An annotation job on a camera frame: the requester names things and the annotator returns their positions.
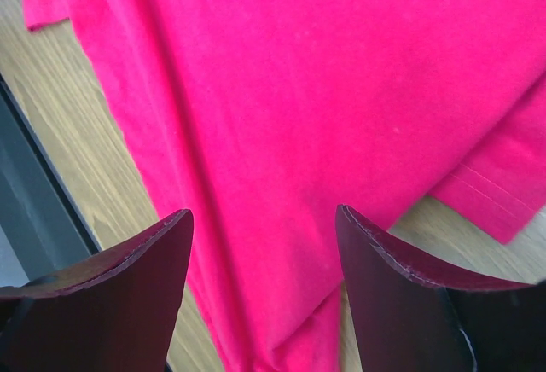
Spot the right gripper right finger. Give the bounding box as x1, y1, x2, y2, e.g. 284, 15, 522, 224
335, 205, 545, 371

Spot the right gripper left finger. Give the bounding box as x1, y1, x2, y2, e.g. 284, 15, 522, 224
1, 210, 194, 371

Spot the red polo t shirt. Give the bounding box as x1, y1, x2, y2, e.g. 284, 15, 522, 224
23, 0, 545, 371

